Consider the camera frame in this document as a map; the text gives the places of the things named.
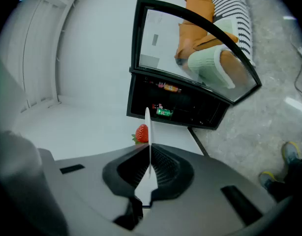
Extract orange snack packet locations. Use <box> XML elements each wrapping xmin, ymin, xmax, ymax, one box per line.
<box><xmin>163</xmin><ymin>82</ymin><xmax>182</xmax><ymax>93</ymax></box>

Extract person's grey-yellow shoe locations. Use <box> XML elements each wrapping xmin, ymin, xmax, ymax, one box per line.
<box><xmin>281</xmin><ymin>141</ymin><xmax>302</xmax><ymax>173</ymax></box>
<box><xmin>258</xmin><ymin>171</ymin><xmax>281</xmax><ymax>192</ymax></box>

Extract white round plate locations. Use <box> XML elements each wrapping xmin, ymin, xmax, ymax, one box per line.
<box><xmin>134</xmin><ymin>107</ymin><xmax>158</xmax><ymax>207</ymax></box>

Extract person's grey-yellow left shoe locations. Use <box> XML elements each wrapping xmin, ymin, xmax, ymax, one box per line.
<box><xmin>258</xmin><ymin>171</ymin><xmax>281</xmax><ymax>192</ymax></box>

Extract red strawberry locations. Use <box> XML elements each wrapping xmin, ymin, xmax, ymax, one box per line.
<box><xmin>131</xmin><ymin>123</ymin><xmax>150</xmax><ymax>145</ymax></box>

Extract person's black trousers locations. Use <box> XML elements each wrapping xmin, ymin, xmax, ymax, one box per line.
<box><xmin>268</xmin><ymin>156</ymin><xmax>302</xmax><ymax>203</ymax></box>

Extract green drink can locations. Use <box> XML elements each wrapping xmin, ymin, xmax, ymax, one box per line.
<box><xmin>156</xmin><ymin>107</ymin><xmax>174</xmax><ymax>118</ymax></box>

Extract black-and-white striped pillow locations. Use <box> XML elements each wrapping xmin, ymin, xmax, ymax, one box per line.
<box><xmin>211</xmin><ymin>0</ymin><xmax>256</xmax><ymax>66</ymax></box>

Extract black table leg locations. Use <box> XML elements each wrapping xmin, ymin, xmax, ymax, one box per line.
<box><xmin>187</xmin><ymin>126</ymin><xmax>210</xmax><ymax>157</ymax></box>

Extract black power cable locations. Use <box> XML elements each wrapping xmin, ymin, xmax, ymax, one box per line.
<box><xmin>290</xmin><ymin>26</ymin><xmax>302</xmax><ymax>101</ymax></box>

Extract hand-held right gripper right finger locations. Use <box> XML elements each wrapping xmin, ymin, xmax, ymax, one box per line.
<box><xmin>150</xmin><ymin>144</ymin><xmax>195</xmax><ymax>202</ymax></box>

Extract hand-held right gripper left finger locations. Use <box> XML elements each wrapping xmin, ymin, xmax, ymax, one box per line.
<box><xmin>102</xmin><ymin>144</ymin><xmax>151</xmax><ymax>198</ymax></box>

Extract person's grey-yellow right shoe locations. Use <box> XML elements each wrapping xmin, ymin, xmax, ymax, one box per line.
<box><xmin>281</xmin><ymin>141</ymin><xmax>302</xmax><ymax>173</ymax></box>

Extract light green knitted pillow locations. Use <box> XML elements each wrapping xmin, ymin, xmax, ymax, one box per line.
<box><xmin>213</xmin><ymin>18</ymin><xmax>237</xmax><ymax>35</ymax></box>
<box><xmin>187</xmin><ymin>46</ymin><xmax>236</xmax><ymax>90</ymax></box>

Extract black glass-door cabinet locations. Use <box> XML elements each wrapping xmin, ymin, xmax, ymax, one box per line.
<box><xmin>126</xmin><ymin>0</ymin><xmax>263</xmax><ymax>131</ymax></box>

